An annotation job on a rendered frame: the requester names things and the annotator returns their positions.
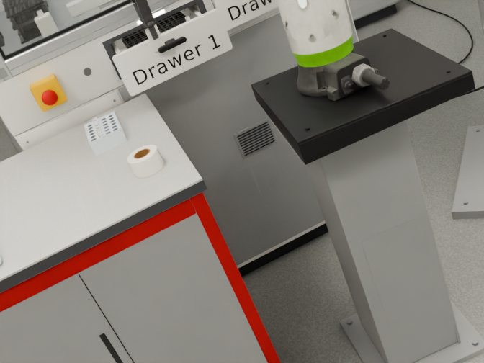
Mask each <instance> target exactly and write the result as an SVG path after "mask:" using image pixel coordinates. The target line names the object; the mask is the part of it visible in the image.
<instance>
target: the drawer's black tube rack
mask: <svg viewBox="0 0 484 363"><path fill-rule="evenodd" d="M185 17H186V16H185V15H184V14H183V13H181V12H177V13H176V14H172V15H171V16H169V17H167V18H165V19H162V20H160V21H158V22H157V23H156V25H157V27H158V30H159V32H160V34H161V33H162V32H164V31H166V30H168V29H171V28H172V27H175V26H177V25H178V24H181V23H183V22H186V20H185ZM147 39H148V36H147V34H146V32H145V30H143V29H141V30H138V31H137V32H134V33H132V34H130V35H128V36H126V37H123V38H122V42H123V43H124V45H125V47H126V48H127V49H129V48H130V47H132V46H134V45H136V44H138V43H140V42H142V41H144V40H147Z"/></svg>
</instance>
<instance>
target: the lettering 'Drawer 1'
mask: <svg viewBox="0 0 484 363"><path fill-rule="evenodd" d="M208 38H209V39H210V38H212V40H213V42H214V44H215V47H214V48H213V50H214V49H216V48H218V47H220V45H218V46H217V44H216V42H215V38H214V37H213V35H211V36H209V37H208ZM199 46H200V44H199V45H198V46H195V49H196V51H197V54H198V56H200V54H199V51H198V47H199ZM188 51H190V52H191V53H190V54H189V55H186V52H188ZM192 54H194V53H193V52H192V50H186V51H185V52H184V58H185V59H186V60H187V61H191V60H193V59H194V57H193V58H192V59H188V58H187V56H190V55H192ZM174 59H175V60H176V62H177V63H178V64H179V65H181V64H182V61H181V56H180V54H179V61H178V60H177V59H176V58H175V57H173V62H174V64H172V63H171V61H170V60H169V59H168V60H167V61H168V62H169V63H170V64H171V66H172V67H173V68H176V66H175V60H174ZM161 64H163V66H162V67H160V68H159V70H158V72H159V73H160V74H163V73H165V72H167V71H168V69H167V67H166V65H165V63H159V64H158V65H157V67H158V66H159V65H161ZM163 67H165V71H164V72H160V70H161V69H162V68H163ZM152 68H155V67H154V66H152V67H151V69H152ZM151 69H148V70H149V72H150V74H151V76H152V78H154V77H153V74H152V72H151ZM138 71H142V72H143V73H144V74H145V80H144V81H142V82H140V83H139V81H138V79H137V77H136V75H135V73H136V72H138ZM133 75H134V77H135V80H136V81H137V83H138V85H140V84H142V83H144V82H145V81H146V80H147V74H146V72H145V71H144V70H142V69H139V70H136V71H134V72H133Z"/></svg>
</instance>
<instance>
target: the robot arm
mask: <svg viewBox="0 0 484 363"><path fill-rule="evenodd" d="M131 2H132V3H133V6H134V8H135V10H136V12H137V14H138V16H139V18H140V21H141V22H142V24H143V26H144V27H142V28H143V30H145V32H146V34H147V36H148V39H149V41H150V43H151V45H152V47H153V50H154V52H155V53H159V51H158V48H159V47H161V46H163V45H165V43H164V41H163V38H162V36H161V34H160V32H159V30H158V27H157V25H156V20H155V19H154V18H153V15H152V12H151V9H150V7H149V5H148V2H147V0H131ZM277 5H278V7H279V12H280V15H281V18H282V21H283V25H284V29H285V32H286V34H287V39H288V41H289V44H290V49H291V51H292V54H293V55H294V56H295V58H296V61H297V65H298V78H297V88H298V91H299V92H300V93H301V94H303V95H305V96H309V97H321V96H327V95H328V98H329V99H330V100H333V101H336V100H337V99H340V98H343V97H346V96H348V95H350V94H352V93H354V92H356V91H358V90H360V89H362V88H363V87H365V86H369V85H370V84H371V85H373V86H376V87H379V88H381V89H387V88H388V87H389V85H390V80H389V79H388V78H385V77H383V76H381V75H380V72H379V70H378V69H376V68H373V67H371V64H370V62H369V59H368V58H366V57H364V56H361V55H357V54H356V51H355V49H354V46H353V32H352V29H351V24H350V21H349V15H348V12H347V9H346V3H345V0H277Z"/></svg>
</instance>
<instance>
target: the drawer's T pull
mask: <svg viewBox="0 0 484 363"><path fill-rule="evenodd" d="M186 41H187V39H186V38H185V37H180V38H178V39H176V40H175V39H174V38H172V39H170V40H167V41H166V42H164V43H165V45H163V46H161V47H159V48H158V51H159V53H164V52H166V51H167V50H170V49H172V48H174V47H176V46H178V45H181V44H182V43H184V42H186Z"/></svg>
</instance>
